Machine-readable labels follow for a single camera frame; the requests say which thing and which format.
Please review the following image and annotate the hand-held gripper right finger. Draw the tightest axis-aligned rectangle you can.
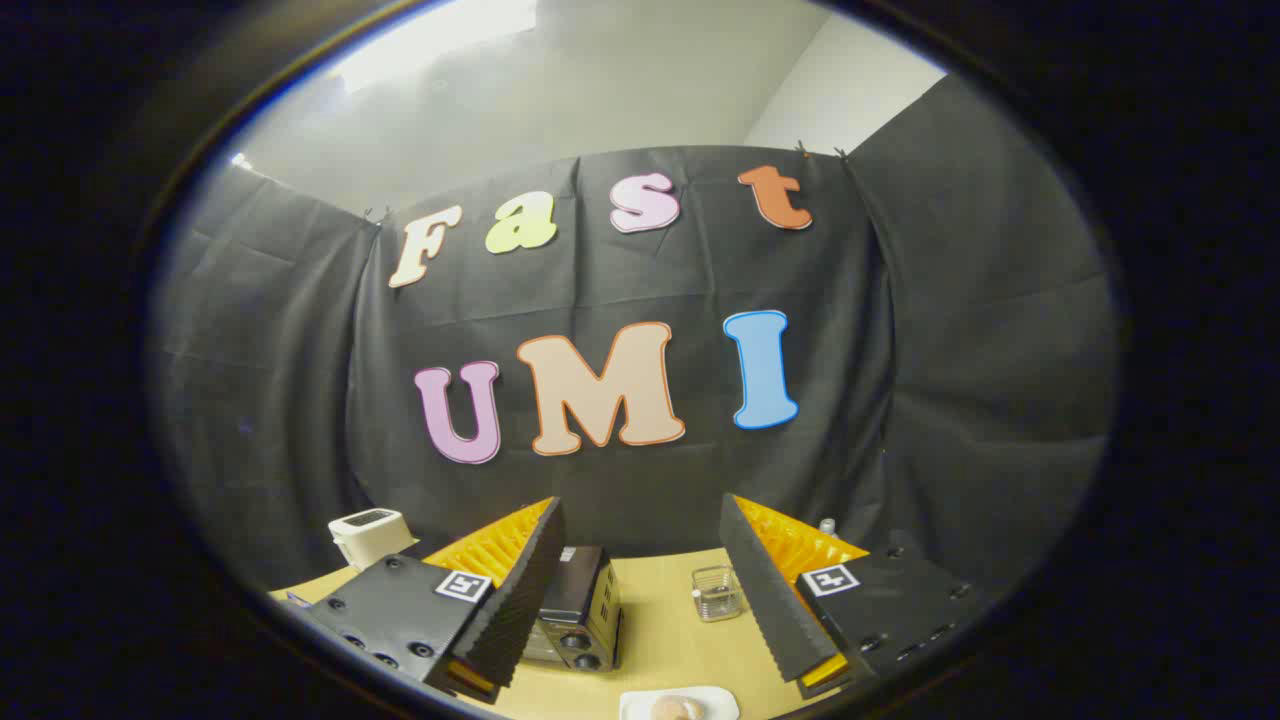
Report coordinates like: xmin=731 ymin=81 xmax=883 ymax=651
xmin=719 ymin=492 xmax=976 ymax=701

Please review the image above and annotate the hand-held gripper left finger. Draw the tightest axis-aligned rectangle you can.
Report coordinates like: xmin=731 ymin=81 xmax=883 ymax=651
xmin=286 ymin=497 xmax=567 ymax=706

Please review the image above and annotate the black toaster oven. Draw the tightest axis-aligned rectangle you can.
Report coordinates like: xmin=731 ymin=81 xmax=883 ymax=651
xmin=521 ymin=545 xmax=624 ymax=673

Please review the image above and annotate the white toaster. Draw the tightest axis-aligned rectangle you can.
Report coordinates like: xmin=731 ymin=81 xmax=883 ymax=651
xmin=328 ymin=508 xmax=417 ymax=571

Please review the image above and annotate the clear glass cup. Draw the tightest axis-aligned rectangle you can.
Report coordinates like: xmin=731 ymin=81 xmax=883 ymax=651
xmin=691 ymin=565 xmax=744 ymax=623

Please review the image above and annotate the white plate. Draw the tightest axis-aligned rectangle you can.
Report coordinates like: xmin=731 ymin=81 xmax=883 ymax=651
xmin=619 ymin=686 xmax=741 ymax=720

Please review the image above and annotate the black backdrop cloth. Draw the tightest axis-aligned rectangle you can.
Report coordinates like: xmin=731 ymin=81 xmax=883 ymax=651
xmin=150 ymin=75 xmax=1119 ymax=591

